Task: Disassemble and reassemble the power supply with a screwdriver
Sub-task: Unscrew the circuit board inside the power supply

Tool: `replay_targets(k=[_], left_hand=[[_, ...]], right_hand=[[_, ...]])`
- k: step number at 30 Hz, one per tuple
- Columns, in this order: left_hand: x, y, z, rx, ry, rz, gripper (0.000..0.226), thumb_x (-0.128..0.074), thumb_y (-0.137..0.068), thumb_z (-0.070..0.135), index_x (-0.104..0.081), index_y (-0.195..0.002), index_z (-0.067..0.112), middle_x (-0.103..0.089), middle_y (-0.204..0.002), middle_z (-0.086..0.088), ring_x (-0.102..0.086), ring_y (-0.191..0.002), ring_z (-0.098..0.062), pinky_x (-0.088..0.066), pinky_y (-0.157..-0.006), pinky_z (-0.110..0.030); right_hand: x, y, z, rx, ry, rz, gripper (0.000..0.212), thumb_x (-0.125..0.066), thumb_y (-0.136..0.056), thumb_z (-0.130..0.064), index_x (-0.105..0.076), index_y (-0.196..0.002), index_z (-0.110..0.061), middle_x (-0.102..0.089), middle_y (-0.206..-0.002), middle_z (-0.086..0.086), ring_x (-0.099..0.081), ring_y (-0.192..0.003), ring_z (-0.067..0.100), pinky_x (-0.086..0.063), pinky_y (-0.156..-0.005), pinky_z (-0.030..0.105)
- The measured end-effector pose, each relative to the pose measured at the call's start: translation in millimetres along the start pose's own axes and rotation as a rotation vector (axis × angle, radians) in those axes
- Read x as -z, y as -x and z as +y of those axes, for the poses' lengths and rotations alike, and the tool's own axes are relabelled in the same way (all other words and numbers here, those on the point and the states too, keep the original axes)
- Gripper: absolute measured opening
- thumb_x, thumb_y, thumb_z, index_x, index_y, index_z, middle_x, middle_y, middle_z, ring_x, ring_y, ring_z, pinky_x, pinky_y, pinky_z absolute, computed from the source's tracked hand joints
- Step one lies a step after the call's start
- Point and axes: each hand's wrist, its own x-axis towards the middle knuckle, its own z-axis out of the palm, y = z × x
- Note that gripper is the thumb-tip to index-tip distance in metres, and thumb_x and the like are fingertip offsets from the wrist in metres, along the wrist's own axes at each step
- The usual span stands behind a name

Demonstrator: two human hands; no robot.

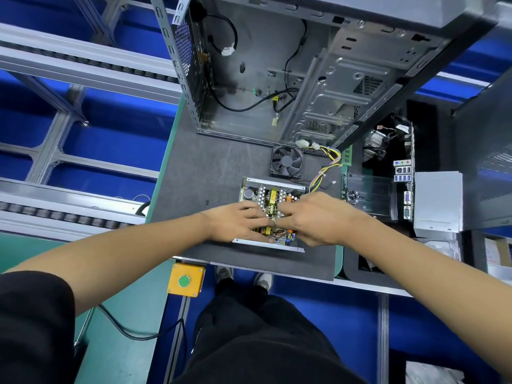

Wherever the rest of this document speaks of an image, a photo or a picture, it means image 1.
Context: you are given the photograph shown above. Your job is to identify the person's right hand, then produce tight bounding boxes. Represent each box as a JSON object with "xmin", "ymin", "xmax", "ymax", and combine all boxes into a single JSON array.
[{"xmin": 276, "ymin": 190, "xmax": 369, "ymax": 249}]

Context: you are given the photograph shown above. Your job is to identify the person's left hand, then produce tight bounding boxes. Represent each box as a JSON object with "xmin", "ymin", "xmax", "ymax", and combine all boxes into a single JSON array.
[{"xmin": 200, "ymin": 199, "xmax": 277, "ymax": 245}]

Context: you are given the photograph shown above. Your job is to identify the silver power supply unit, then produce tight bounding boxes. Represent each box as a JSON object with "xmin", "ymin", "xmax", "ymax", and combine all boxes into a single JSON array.
[{"xmin": 234, "ymin": 177, "xmax": 309, "ymax": 253}]

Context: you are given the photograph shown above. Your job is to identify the power supply circuit board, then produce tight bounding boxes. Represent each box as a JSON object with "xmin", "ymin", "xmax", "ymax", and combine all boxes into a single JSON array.
[{"xmin": 242, "ymin": 143, "xmax": 343, "ymax": 241}]

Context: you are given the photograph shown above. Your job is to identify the person's left forearm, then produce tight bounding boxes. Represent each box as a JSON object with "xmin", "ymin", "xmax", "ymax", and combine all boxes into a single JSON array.
[{"xmin": 4, "ymin": 220, "xmax": 217, "ymax": 317}]

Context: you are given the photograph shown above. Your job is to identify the person's right forearm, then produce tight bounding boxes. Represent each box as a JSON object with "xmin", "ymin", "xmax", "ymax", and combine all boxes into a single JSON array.
[{"xmin": 352, "ymin": 223, "xmax": 512, "ymax": 373}]

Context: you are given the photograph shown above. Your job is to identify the person's left shoe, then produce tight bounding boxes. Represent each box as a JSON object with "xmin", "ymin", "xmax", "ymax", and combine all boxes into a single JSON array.
[{"xmin": 214, "ymin": 265, "xmax": 235, "ymax": 285}]

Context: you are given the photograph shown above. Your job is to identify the person's shoe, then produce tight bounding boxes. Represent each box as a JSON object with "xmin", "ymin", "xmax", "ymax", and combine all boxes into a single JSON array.
[
  {"xmin": 253, "ymin": 271, "xmax": 275, "ymax": 293},
  {"xmin": 214, "ymin": 265, "xmax": 235, "ymax": 285}
]

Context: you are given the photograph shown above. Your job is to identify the person's right shoe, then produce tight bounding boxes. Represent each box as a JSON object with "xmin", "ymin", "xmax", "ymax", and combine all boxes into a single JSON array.
[{"xmin": 253, "ymin": 271, "xmax": 275, "ymax": 293}]

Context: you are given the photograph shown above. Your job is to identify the person's black trousers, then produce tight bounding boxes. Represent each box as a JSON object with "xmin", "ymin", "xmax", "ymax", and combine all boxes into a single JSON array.
[{"xmin": 172, "ymin": 279, "xmax": 365, "ymax": 384}]

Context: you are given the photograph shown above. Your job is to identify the person's black shirt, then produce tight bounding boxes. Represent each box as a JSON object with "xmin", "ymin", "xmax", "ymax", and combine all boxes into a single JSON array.
[{"xmin": 0, "ymin": 271, "xmax": 77, "ymax": 384}]

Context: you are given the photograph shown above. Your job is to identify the green motherboard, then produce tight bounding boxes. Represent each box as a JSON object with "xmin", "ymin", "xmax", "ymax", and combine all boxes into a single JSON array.
[{"xmin": 342, "ymin": 116, "xmax": 417, "ymax": 222}]

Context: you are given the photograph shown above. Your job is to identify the dark grey foam mat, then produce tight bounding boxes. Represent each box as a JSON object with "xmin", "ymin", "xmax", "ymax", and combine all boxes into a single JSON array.
[{"xmin": 150, "ymin": 100, "xmax": 345, "ymax": 282}]

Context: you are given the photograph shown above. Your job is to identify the black cooling fan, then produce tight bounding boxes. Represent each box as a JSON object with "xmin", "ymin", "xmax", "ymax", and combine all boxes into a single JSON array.
[{"xmin": 269, "ymin": 145, "xmax": 305, "ymax": 179}]

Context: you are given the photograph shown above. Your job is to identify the yellow box with green button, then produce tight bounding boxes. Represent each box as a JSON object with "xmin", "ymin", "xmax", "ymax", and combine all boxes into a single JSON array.
[{"xmin": 167, "ymin": 262, "xmax": 206, "ymax": 298}]

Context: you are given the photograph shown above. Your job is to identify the processor cooler with fan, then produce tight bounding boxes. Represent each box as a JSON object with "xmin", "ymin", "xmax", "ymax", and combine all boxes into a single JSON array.
[{"xmin": 362, "ymin": 127, "xmax": 398, "ymax": 163}]

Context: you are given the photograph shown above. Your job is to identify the black foam tray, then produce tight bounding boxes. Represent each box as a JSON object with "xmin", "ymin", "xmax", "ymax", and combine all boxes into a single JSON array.
[{"xmin": 340, "ymin": 95, "xmax": 512, "ymax": 293}]

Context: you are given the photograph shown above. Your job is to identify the silver optical drive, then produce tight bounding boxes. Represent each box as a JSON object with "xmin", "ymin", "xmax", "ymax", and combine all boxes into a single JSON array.
[{"xmin": 412, "ymin": 170, "xmax": 465, "ymax": 234}]

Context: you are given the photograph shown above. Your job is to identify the grey computer tower case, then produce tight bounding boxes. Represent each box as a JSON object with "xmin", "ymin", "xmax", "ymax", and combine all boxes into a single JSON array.
[{"xmin": 148, "ymin": 0, "xmax": 512, "ymax": 153}]

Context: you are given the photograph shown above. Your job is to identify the dark grey case side panel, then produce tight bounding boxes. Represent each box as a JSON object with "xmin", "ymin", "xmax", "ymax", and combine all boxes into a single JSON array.
[{"xmin": 452, "ymin": 63, "xmax": 512, "ymax": 231}]

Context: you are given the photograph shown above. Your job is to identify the hard disk drive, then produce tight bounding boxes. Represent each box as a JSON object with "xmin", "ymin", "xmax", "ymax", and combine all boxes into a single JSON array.
[{"xmin": 484, "ymin": 234, "xmax": 512, "ymax": 285}]

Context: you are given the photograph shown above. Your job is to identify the white plastic bag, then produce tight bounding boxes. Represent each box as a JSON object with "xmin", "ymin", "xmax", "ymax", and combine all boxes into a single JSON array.
[{"xmin": 404, "ymin": 359, "xmax": 469, "ymax": 384}]

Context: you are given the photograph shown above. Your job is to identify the aluminium conveyor frame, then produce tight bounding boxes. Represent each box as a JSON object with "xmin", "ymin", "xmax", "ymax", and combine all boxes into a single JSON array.
[{"xmin": 0, "ymin": 0, "xmax": 512, "ymax": 245}]

